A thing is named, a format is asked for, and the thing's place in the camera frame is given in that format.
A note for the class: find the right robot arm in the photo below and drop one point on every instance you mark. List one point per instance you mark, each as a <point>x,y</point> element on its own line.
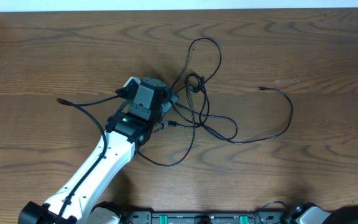
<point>310,213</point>

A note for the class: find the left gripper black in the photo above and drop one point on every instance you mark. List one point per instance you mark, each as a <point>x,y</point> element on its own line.
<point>171,102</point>

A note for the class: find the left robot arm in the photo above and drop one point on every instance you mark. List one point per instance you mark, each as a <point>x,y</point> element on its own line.
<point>146,101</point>

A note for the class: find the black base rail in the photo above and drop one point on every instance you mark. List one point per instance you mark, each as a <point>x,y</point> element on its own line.
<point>204,217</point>

